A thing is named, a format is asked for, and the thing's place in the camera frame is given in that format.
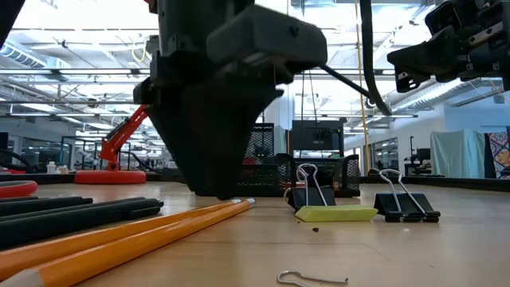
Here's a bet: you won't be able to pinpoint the black mesh desk organizer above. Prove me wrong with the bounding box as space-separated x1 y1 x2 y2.
237 122 362 199

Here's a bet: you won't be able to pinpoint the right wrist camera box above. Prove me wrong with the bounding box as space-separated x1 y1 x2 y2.
423 1 465 37

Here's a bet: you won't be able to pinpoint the black pen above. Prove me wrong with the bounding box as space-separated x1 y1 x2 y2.
0 196 147 223
0 195 94 218
0 198 165 251

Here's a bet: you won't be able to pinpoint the black display on stand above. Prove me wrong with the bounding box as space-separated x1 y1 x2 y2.
291 120 346 159

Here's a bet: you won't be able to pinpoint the yellow hanging rope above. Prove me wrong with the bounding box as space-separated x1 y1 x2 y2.
353 0 371 173

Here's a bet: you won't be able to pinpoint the background desk with monitor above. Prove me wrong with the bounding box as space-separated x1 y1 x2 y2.
403 136 446 178

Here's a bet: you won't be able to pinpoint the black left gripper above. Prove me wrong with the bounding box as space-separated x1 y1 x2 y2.
133 0 284 201

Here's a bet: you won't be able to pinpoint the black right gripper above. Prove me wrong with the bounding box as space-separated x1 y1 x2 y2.
386 11 510 94

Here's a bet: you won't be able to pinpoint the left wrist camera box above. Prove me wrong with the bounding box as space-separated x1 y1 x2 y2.
206 3 328 77

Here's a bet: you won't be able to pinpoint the black binder clip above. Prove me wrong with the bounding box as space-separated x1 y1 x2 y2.
368 167 441 224
286 162 338 210

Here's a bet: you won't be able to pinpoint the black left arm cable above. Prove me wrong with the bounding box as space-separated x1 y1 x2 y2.
318 0 394 117

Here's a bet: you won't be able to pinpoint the red handled scissors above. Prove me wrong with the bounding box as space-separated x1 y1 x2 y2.
0 179 39 199

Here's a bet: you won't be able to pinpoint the teal cloth cover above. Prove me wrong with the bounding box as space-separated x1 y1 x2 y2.
273 125 288 157
430 128 487 179

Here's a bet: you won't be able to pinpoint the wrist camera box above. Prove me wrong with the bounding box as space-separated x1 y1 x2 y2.
423 1 465 37
206 3 328 77

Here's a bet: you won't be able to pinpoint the red desk lamp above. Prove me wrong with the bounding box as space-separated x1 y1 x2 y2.
74 0 159 186

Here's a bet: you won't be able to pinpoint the colourful patchwork quilt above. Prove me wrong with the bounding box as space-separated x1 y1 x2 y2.
484 131 510 179

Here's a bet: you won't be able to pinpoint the orange pencil with eraser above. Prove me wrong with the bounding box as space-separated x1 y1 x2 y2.
0 198 243 282
0 198 257 287

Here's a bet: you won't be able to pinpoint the black table cage frame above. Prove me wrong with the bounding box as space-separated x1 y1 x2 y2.
0 171 510 193

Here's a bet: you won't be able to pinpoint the black hanging cable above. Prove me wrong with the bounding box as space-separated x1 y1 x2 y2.
300 69 320 123

